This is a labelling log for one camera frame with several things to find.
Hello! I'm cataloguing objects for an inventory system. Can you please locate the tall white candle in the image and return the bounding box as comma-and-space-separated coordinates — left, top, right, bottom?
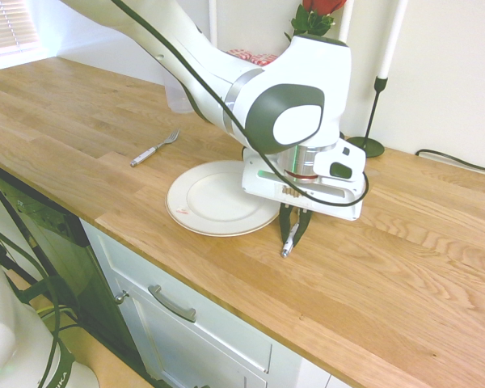
338, 0, 356, 42
209, 0, 220, 46
377, 0, 410, 80

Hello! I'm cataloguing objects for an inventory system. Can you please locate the white drawer with metal handle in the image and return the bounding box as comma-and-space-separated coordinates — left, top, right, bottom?
79, 217, 361, 388

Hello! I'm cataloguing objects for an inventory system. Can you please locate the black cable on counter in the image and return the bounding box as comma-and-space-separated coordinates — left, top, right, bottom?
414, 149, 485, 183

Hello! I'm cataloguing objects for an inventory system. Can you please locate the silver drawer handle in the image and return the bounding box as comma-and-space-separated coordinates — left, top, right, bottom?
147, 284, 197, 323

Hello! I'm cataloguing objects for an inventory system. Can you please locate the black candle holder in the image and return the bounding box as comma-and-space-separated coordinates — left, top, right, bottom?
347, 75, 389, 159

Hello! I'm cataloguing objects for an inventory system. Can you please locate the red rose with leaves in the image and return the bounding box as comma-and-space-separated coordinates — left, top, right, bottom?
283, 0, 348, 42

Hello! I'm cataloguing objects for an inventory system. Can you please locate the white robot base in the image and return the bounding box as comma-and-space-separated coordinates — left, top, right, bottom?
0, 230, 102, 388

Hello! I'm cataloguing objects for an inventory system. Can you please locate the black cable bundle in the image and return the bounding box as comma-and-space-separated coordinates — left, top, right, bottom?
0, 220, 82, 388

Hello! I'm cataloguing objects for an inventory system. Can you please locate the white plate with gold rim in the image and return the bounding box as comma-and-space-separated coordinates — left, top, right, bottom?
165, 160, 282, 238

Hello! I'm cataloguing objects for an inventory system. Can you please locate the black dishwasher panel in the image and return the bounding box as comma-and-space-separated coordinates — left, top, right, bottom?
0, 158, 147, 377

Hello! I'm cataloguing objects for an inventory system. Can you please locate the red and white patterned cloth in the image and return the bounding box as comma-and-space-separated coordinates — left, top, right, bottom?
225, 47, 279, 68

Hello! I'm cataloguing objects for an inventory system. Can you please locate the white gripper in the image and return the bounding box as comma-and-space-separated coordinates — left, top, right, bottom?
241, 150, 367, 248

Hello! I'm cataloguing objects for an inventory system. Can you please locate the fork with white handle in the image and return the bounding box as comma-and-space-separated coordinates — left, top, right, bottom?
129, 129, 181, 168

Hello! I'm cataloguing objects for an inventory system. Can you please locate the black cable on robot arm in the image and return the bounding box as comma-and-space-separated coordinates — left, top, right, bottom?
112, 0, 371, 208

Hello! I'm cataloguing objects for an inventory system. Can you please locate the white window blind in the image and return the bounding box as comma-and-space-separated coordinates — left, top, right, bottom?
0, 0, 40, 58

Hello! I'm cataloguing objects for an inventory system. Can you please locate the clear plastic cup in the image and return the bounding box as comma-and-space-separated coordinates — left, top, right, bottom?
162, 75, 196, 115

